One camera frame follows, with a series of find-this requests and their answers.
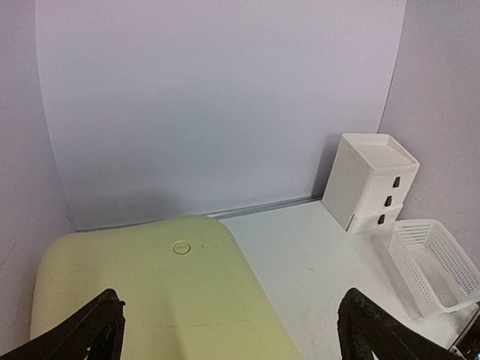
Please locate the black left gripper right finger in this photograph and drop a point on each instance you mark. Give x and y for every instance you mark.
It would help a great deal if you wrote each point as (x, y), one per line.
(366, 331)

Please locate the white plastic mesh basket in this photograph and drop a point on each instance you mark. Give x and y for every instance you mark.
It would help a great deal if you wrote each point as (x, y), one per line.
(429, 271)

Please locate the pale green hard-shell suitcase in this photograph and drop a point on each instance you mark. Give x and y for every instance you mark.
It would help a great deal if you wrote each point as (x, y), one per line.
(188, 290)

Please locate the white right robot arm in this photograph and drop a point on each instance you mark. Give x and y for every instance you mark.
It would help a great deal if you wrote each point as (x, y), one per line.
(467, 345)

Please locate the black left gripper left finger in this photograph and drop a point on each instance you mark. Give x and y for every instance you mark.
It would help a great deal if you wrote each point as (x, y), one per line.
(95, 331)

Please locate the white three-drawer storage cabinet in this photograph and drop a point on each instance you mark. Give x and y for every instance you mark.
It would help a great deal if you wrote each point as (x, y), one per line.
(370, 178)

